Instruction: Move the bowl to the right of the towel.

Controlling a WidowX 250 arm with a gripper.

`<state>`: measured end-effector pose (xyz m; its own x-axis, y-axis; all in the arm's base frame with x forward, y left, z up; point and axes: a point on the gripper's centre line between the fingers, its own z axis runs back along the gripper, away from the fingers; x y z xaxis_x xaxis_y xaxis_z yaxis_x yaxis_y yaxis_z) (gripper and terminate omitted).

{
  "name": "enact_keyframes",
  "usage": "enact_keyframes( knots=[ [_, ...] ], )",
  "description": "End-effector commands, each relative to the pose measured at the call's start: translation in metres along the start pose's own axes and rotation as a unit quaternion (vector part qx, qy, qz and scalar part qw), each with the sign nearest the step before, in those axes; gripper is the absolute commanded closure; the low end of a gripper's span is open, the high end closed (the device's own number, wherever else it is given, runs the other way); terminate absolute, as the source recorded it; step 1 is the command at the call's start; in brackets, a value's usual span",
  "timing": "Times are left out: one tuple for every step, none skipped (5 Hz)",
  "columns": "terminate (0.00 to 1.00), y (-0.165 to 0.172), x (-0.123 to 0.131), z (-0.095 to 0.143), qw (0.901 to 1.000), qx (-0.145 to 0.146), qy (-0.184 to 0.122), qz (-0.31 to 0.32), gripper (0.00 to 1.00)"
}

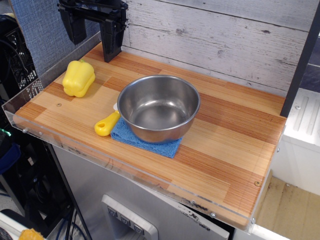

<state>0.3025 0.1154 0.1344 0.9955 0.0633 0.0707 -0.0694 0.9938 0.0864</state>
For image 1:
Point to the yellow handled toy knife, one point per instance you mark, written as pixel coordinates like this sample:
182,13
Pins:
105,126

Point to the stainless steel bowl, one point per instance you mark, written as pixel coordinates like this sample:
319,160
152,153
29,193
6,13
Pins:
159,108

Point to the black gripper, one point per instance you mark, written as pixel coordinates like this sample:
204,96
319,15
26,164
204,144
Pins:
74,12

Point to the black plastic crate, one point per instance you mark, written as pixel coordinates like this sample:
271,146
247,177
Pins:
17,68

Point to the yellow toy bell pepper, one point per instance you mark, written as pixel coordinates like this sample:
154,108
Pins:
78,78

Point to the stainless steel cabinet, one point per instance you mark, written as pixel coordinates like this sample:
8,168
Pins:
115,205

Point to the white side unit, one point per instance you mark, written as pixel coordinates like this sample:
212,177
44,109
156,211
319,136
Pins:
297,157

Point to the clear acrylic table guard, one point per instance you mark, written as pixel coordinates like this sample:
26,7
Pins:
222,162

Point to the blue folded towel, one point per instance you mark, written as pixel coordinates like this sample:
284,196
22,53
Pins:
122,133

